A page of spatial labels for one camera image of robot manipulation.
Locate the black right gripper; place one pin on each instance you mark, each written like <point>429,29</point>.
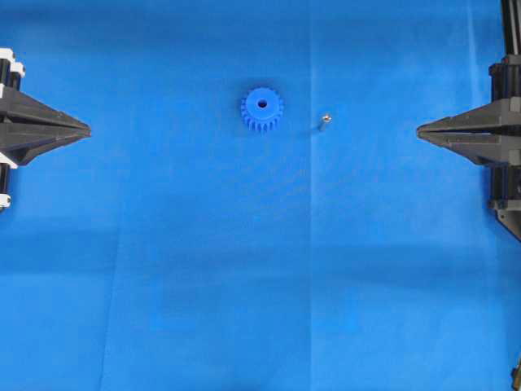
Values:
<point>502,150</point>

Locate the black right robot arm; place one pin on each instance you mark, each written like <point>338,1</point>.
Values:
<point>510,15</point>

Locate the small blue plastic gear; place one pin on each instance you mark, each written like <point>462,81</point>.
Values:
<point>261,109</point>

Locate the blue table cloth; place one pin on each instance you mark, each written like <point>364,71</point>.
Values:
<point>175,249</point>

